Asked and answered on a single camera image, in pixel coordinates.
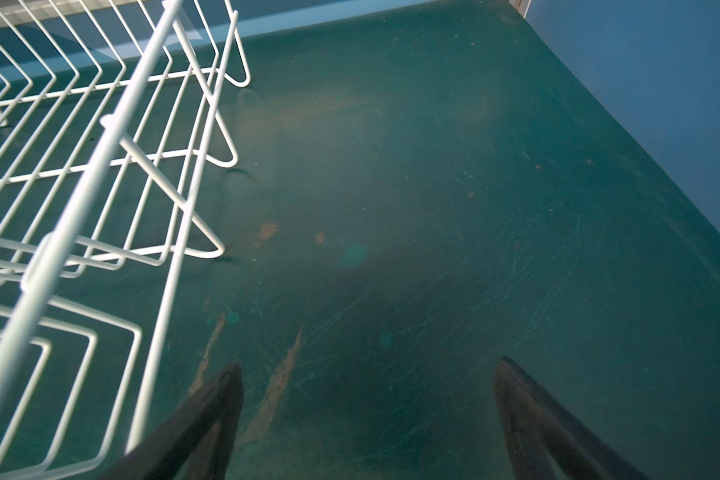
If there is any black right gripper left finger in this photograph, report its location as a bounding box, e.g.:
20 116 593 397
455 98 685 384
100 363 244 479

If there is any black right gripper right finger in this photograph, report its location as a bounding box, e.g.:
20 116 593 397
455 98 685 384
493 357 646 479

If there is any white wire dish rack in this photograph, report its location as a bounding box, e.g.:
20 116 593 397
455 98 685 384
0 1 251 479

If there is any aluminium right corner post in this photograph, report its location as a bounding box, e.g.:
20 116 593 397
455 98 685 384
509 0 533 18

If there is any aluminium back frame rail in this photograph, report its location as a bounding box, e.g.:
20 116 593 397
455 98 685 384
0 0 146 28

